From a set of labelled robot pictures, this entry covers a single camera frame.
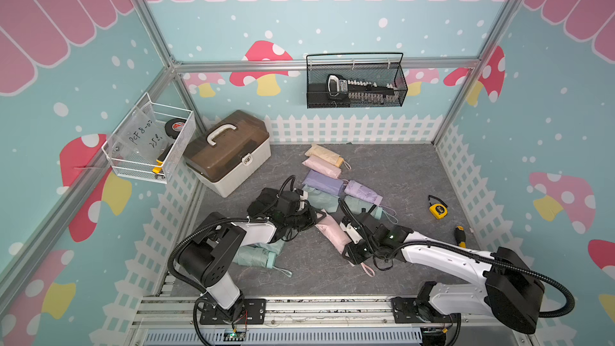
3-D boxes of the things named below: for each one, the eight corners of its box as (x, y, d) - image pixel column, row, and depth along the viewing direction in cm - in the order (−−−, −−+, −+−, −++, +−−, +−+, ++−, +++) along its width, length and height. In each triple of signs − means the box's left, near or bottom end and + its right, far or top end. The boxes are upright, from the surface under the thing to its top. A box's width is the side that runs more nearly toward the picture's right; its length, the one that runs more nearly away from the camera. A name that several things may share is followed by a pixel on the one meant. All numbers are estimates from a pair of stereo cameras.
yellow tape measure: (430, 217, 97) (432, 214, 95) (428, 198, 103) (431, 195, 101) (445, 221, 96) (449, 217, 94) (443, 201, 102) (446, 198, 100)
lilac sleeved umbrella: (343, 191, 104) (344, 187, 102) (349, 183, 107) (349, 178, 105) (394, 215, 97) (397, 211, 94) (399, 205, 100) (401, 201, 97)
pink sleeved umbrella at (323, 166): (303, 165, 113) (303, 161, 111) (310, 157, 117) (310, 153, 114) (335, 181, 108) (336, 177, 105) (342, 172, 111) (342, 168, 109)
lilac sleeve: (302, 185, 106) (302, 182, 104) (309, 172, 111) (308, 169, 109) (341, 197, 102) (342, 194, 100) (346, 183, 107) (347, 180, 105)
